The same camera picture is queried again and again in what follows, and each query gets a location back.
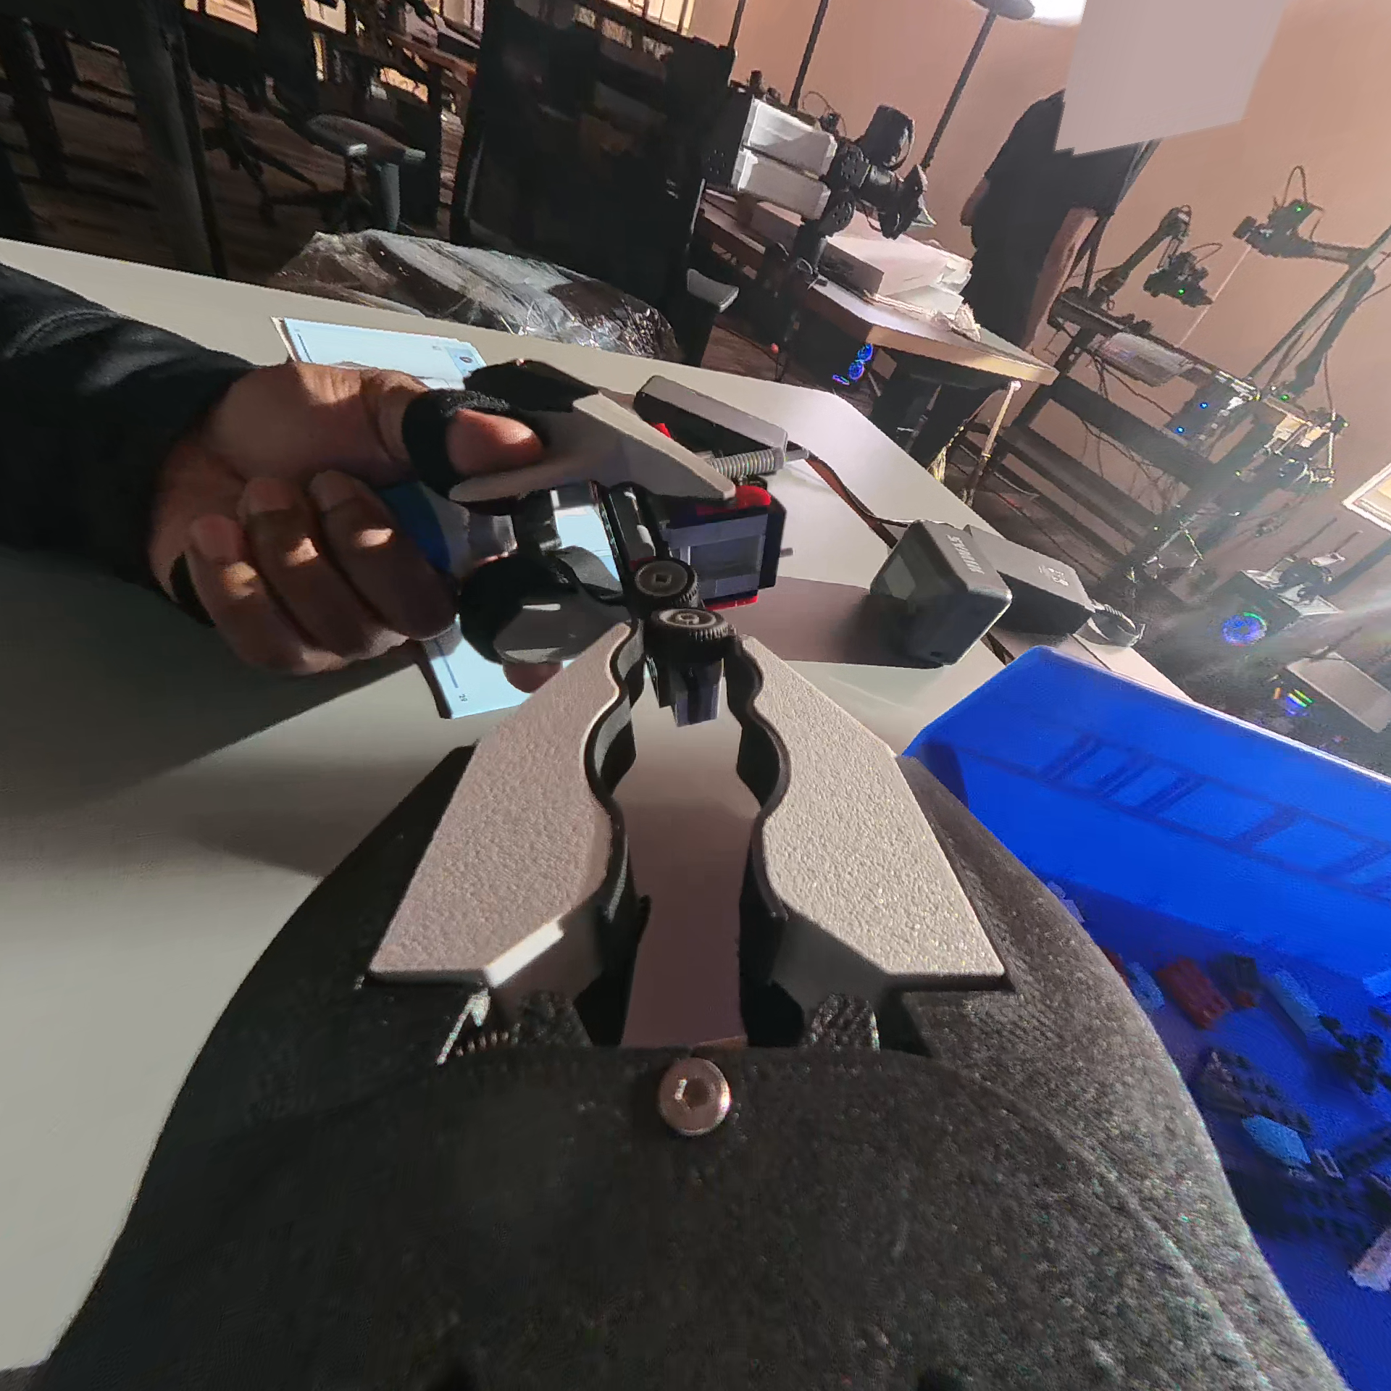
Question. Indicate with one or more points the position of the office chair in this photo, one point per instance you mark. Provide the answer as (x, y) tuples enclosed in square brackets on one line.
[(370, 162)]

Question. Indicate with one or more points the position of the light blue instruction booklet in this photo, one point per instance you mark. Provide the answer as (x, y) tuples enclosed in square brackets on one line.
[(359, 348)]

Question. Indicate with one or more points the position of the toy brick truck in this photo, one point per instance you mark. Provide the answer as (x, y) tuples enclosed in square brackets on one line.
[(728, 553)]

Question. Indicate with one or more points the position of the computer with coloured lights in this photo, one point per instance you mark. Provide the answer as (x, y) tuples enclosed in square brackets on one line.
[(1245, 629), (854, 363)]

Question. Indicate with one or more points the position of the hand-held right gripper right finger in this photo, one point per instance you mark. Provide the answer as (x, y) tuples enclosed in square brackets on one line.
[(858, 868)]

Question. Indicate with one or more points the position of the white paper stack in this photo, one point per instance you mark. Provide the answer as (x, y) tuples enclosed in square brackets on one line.
[(902, 266)]

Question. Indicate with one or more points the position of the white boxes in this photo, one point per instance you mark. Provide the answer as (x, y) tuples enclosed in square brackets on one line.
[(784, 151)]

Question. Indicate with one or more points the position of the black floor lamp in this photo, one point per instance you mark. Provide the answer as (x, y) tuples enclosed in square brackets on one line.
[(1009, 7)]

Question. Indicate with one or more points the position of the metal frame robot workstation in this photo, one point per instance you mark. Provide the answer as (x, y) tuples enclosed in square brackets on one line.
[(1197, 380)]

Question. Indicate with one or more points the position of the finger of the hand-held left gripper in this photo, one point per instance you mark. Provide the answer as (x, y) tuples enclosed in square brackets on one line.
[(554, 635), (621, 446)]

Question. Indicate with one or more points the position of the plastic-wrapped bundle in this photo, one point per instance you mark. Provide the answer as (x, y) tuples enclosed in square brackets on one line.
[(489, 287)]

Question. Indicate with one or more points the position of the black power bank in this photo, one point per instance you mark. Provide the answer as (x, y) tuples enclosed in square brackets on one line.
[(707, 407)]

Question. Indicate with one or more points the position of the window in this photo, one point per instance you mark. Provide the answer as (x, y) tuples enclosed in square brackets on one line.
[(1373, 493)]

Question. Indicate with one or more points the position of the person's left hand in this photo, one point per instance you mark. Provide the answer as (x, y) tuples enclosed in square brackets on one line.
[(294, 520)]

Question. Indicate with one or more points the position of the black shelving unit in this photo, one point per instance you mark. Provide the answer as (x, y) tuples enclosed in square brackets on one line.
[(577, 130)]

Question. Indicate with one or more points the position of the black action camera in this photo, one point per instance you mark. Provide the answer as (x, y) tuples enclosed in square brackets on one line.
[(935, 591)]

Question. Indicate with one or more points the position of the grey desk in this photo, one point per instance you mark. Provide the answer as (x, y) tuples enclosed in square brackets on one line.
[(164, 847)]

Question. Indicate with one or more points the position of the black power adapter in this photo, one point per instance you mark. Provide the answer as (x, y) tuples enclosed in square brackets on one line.
[(1044, 581)]

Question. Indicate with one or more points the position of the pile of loose toy bricks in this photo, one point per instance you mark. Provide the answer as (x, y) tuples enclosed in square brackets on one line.
[(1250, 1087)]

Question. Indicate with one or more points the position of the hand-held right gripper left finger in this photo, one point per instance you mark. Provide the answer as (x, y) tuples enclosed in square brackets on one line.
[(512, 847)]

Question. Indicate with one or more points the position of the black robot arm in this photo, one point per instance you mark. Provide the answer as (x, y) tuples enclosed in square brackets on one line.
[(870, 174)]

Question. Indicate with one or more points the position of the person's left forearm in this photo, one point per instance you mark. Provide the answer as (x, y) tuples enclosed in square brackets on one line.
[(99, 413)]

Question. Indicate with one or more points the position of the blue plastic bin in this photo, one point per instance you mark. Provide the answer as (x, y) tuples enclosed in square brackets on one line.
[(1141, 759)]

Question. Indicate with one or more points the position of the wooden table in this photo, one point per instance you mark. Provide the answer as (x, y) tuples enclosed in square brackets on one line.
[(958, 325)]

